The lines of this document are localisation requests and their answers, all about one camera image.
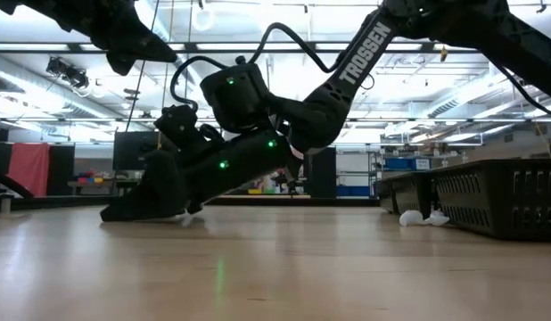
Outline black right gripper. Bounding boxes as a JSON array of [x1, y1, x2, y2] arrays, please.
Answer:
[[99, 129, 300, 223]]

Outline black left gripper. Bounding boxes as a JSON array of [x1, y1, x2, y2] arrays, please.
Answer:
[[29, 0, 178, 77]]

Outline black monitor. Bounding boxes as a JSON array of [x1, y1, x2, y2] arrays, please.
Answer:
[[112, 130, 174, 172]]

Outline overhead rig light bar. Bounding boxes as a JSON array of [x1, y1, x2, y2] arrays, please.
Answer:
[[0, 41, 481, 55]]

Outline colourful patchwork quilt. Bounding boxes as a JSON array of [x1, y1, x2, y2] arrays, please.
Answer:
[[246, 167, 306, 195]]

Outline black partition panel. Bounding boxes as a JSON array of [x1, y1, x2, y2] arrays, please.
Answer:
[[50, 144, 76, 197]]

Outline black cabinet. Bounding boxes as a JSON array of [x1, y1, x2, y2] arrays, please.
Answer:
[[307, 146, 337, 200]]

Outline red cloth panel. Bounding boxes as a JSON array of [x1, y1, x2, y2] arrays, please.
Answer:
[[7, 142, 52, 197]]

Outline blue storage box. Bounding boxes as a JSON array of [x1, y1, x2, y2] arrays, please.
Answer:
[[336, 185, 371, 198]]

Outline black perforated plastic basket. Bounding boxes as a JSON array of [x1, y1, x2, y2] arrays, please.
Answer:
[[402, 171, 444, 220], [373, 177, 410, 214], [429, 158, 551, 243]]

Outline blue storage bins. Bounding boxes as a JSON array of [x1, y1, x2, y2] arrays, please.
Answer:
[[384, 156, 432, 172]]

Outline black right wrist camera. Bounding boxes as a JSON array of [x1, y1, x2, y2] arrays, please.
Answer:
[[153, 104, 214, 155]]

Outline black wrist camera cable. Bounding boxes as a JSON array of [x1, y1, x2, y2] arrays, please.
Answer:
[[169, 21, 343, 112]]

